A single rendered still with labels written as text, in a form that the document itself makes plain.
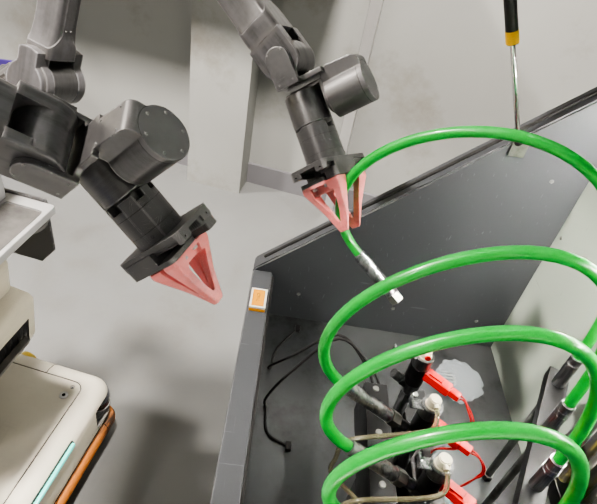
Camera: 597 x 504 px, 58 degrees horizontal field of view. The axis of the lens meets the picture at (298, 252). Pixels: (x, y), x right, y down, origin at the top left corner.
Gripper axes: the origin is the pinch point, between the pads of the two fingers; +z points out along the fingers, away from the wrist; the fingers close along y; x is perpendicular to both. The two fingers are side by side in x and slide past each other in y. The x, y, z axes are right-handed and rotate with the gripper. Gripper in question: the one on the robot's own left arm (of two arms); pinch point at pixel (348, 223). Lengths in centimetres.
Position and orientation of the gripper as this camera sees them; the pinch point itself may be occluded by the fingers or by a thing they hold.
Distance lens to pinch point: 76.6
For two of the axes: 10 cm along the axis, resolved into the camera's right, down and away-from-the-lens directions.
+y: 6.3, -2.1, 7.5
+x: -7.1, 2.6, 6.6
